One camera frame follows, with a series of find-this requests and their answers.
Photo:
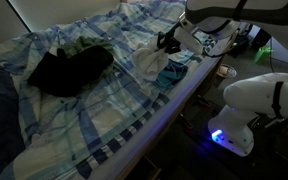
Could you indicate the blue plaid bedsheet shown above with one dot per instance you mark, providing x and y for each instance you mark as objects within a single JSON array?
[{"x": 84, "y": 120}]

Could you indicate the green cloth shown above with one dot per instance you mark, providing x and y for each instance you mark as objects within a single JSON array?
[{"x": 84, "y": 42}]

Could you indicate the green object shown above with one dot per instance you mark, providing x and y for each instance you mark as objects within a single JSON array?
[{"x": 263, "y": 55}]

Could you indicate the black cloth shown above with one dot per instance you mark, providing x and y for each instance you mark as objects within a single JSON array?
[{"x": 70, "y": 71}]

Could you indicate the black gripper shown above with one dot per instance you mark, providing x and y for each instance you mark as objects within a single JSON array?
[{"x": 175, "y": 35}]

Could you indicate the black tripod stand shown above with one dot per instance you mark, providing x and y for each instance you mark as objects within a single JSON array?
[{"x": 274, "y": 122}]

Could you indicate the white towel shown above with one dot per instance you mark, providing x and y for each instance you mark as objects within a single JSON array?
[{"x": 149, "y": 60}]

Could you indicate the dark blue pillow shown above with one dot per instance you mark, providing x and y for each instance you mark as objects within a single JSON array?
[{"x": 0, "y": 116}]

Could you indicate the bed frame with mattress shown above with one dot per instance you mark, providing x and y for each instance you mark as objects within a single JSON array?
[{"x": 150, "y": 133}]

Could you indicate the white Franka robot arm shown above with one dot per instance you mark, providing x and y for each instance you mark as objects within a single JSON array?
[{"x": 250, "y": 96}]

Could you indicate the round bowl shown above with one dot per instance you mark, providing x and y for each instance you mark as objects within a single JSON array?
[{"x": 226, "y": 70}]

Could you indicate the blue towel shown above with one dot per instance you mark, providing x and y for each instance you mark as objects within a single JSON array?
[{"x": 174, "y": 75}]

